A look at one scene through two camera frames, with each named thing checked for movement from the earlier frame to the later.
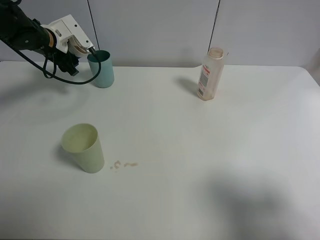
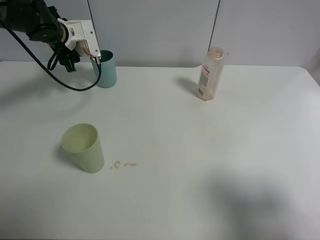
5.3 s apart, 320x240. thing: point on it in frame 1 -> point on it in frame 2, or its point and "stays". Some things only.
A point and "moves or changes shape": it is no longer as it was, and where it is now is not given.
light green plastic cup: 81,141 stays
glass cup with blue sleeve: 74,46 moves or changes shape
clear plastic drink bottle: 211,74 stays
